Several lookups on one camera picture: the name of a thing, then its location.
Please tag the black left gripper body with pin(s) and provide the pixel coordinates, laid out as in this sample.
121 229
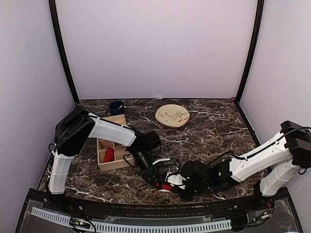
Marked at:
145 172

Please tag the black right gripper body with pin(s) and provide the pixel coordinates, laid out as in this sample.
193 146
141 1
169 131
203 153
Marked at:
203 186

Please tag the red santa sock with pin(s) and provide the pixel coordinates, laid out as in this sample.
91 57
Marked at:
109 155

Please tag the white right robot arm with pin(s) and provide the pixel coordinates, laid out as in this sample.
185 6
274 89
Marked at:
289 151

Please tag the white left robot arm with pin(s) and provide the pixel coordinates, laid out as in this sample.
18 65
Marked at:
72 132

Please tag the wooden compartment tray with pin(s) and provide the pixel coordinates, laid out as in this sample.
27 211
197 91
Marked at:
122 157

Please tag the round beige woven mat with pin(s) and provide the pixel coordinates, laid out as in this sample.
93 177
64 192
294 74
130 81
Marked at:
172 115

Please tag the dark blue mug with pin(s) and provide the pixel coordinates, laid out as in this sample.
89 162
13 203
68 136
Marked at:
115 108

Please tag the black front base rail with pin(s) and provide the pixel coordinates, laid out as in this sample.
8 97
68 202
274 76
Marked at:
94 208

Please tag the black left frame post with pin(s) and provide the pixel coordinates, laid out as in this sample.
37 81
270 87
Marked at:
61 50

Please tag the black frame post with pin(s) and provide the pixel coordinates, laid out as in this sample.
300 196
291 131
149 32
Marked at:
61 50
251 51

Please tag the black right frame post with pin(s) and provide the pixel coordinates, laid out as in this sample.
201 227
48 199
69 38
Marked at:
251 51

